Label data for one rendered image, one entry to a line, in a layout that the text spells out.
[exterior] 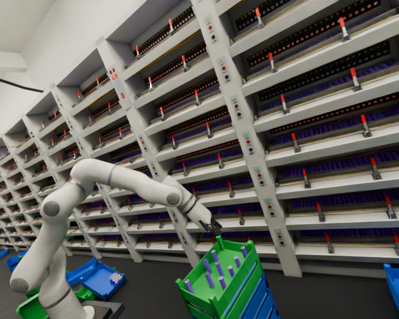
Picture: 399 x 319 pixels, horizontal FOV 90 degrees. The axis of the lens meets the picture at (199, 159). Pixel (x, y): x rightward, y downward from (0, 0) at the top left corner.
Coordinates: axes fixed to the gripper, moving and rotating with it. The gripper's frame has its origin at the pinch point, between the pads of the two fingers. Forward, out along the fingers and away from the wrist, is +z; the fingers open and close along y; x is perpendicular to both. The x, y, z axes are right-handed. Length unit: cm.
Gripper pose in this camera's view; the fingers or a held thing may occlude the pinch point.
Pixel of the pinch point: (216, 228)
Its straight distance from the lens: 93.3
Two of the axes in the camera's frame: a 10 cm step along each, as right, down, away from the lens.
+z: 7.5, 6.6, 0.8
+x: 6.5, -7.1, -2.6
